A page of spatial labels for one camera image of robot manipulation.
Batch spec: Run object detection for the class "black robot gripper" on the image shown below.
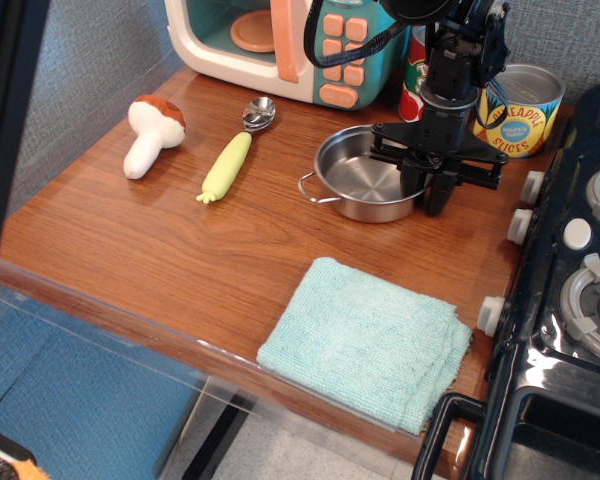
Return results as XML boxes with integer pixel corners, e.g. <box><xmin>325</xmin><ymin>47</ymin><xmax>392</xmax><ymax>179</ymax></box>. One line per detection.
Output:
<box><xmin>370</xmin><ymin>98</ymin><xmax>508</xmax><ymax>217</ymax></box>

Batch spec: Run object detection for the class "small stainless steel pot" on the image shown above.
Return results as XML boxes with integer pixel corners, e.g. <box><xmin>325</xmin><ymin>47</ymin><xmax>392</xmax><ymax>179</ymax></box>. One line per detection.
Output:
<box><xmin>297</xmin><ymin>125</ymin><xmax>426</xmax><ymax>224</ymax></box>

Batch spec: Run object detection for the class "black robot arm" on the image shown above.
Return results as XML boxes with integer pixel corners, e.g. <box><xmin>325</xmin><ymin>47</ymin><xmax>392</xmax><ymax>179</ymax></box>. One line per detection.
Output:
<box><xmin>370</xmin><ymin>1</ymin><xmax>509</xmax><ymax>216</ymax></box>

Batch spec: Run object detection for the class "tomato sauce can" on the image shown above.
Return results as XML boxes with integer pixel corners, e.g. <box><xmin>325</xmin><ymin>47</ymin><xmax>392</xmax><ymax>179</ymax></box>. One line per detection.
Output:
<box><xmin>399</xmin><ymin>26</ymin><xmax>428</xmax><ymax>123</ymax></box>

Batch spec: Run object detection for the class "pineapple slices can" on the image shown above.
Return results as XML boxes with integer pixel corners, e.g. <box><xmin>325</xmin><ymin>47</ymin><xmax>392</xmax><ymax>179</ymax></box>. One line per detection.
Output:
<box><xmin>473</xmin><ymin>64</ymin><xmax>565</xmax><ymax>158</ymax></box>

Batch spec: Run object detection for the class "light blue folded cloth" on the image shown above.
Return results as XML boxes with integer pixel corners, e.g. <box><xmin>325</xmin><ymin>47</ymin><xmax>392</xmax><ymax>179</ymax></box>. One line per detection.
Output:
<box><xmin>257</xmin><ymin>257</ymin><xmax>472</xmax><ymax>435</ymax></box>

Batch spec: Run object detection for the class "toy microwave teal and cream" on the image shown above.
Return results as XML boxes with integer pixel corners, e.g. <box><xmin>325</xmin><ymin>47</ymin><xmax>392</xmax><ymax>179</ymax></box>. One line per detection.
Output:
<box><xmin>165</xmin><ymin>1</ymin><xmax>409</xmax><ymax>111</ymax></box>

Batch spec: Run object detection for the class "black toy stove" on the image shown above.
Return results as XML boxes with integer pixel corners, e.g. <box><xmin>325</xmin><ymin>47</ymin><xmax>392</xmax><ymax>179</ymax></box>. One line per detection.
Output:
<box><xmin>413</xmin><ymin>85</ymin><xmax>600</xmax><ymax>479</ymax></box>

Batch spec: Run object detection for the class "plush white brown mushroom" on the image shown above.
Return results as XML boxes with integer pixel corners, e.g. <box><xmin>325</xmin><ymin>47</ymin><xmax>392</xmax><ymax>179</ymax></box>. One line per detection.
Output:
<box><xmin>123</xmin><ymin>94</ymin><xmax>186</xmax><ymax>180</ymax></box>

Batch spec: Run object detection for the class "orange black object bottom left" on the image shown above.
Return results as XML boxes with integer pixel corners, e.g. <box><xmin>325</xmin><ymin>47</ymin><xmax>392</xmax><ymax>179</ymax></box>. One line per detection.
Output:
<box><xmin>0</xmin><ymin>434</ymin><xmax>50</xmax><ymax>480</ymax></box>

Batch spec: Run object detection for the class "black braided cable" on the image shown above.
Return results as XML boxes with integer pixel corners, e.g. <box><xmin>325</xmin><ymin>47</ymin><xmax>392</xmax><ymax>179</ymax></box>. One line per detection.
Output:
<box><xmin>303</xmin><ymin>0</ymin><xmax>411</xmax><ymax>70</ymax></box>

